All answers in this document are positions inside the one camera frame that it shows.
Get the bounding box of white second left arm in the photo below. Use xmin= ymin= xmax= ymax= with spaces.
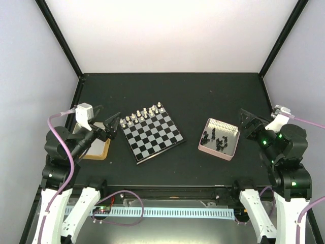
xmin=59 ymin=103 xmax=121 ymax=243

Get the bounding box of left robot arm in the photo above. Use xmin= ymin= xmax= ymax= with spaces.
xmin=32 ymin=103 xmax=121 ymax=243

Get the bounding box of white second right arm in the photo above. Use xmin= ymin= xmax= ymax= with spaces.
xmin=232 ymin=109 xmax=277 ymax=243

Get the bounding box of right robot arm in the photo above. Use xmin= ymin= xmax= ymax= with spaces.
xmin=231 ymin=106 xmax=312 ymax=243

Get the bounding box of pile of black chess pieces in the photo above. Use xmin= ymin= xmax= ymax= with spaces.
xmin=200 ymin=128 xmax=228 ymax=151

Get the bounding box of small circuit board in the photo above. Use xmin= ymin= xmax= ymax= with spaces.
xmin=92 ymin=206 xmax=111 ymax=215

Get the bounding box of yellow metal tin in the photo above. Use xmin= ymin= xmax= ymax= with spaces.
xmin=73 ymin=122 xmax=110 ymax=161

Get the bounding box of pink metal tin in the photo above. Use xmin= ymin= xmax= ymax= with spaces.
xmin=198 ymin=118 xmax=240 ymax=161

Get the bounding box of black and white chessboard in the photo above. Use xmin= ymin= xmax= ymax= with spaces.
xmin=119 ymin=103 xmax=185 ymax=165

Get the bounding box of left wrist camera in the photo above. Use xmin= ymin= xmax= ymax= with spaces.
xmin=75 ymin=103 xmax=94 ymax=131

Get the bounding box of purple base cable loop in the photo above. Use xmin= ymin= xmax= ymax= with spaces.
xmin=90 ymin=189 xmax=145 ymax=226

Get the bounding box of black frame post left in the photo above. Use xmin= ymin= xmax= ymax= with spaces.
xmin=35 ymin=0 xmax=83 ymax=78

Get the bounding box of black frame post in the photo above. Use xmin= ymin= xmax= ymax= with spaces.
xmin=258 ymin=0 xmax=309 ymax=78
xmin=35 ymin=0 xmax=83 ymax=78

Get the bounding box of light blue slotted cable duct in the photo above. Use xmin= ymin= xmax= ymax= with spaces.
xmin=64 ymin=205 xmax=235 ymax=221

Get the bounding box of black frame post right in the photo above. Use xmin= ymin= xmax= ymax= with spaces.
xmin=258 ymin=0 xmax=309 ymax=78

